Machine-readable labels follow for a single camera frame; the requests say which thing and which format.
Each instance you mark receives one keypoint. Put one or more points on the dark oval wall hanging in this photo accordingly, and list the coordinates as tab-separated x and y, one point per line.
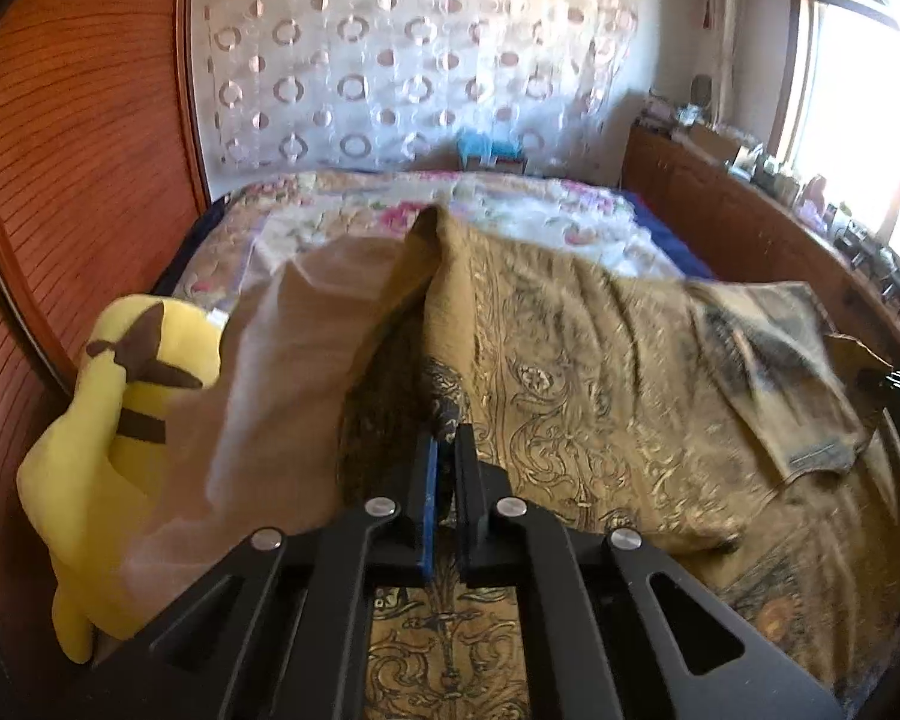
702	91

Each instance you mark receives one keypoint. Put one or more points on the sheer circle-patterned curtain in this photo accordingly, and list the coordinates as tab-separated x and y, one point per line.
420	52

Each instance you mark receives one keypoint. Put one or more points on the pink floral blanket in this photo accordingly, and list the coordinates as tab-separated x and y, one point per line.
540	217

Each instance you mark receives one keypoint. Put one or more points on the pile of papers and packets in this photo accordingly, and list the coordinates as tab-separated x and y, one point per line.
664	114

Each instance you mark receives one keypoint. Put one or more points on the pale checked window curtain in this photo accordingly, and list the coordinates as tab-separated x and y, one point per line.
720	15

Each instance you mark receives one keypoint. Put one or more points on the spare black gripper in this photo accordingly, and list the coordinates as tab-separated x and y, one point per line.
894	281
855	240

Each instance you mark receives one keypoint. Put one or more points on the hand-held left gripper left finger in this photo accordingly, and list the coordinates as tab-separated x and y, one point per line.
426	517

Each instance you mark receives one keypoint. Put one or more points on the wooden framed window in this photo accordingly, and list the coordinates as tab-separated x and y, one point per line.
855	90

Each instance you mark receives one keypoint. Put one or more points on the yellow plush toy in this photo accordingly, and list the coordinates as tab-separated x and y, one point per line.
82	427

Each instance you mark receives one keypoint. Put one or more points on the pink figurine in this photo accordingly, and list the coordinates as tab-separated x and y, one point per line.
816	193

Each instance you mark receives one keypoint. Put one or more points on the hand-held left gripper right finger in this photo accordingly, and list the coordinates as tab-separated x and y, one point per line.
469	517

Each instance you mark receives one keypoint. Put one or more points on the navy blue blanket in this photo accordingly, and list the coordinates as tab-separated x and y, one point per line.
667	240

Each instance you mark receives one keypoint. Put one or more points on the blue object behind bed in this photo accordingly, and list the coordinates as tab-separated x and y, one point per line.
487	150

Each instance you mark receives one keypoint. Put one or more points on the open cardboard box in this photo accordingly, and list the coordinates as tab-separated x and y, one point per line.
709	141

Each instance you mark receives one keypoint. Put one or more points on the wooden side cabinet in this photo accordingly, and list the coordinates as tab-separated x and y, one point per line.
720	210

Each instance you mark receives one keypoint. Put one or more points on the wooden headboard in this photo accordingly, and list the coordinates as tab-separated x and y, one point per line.
82	127

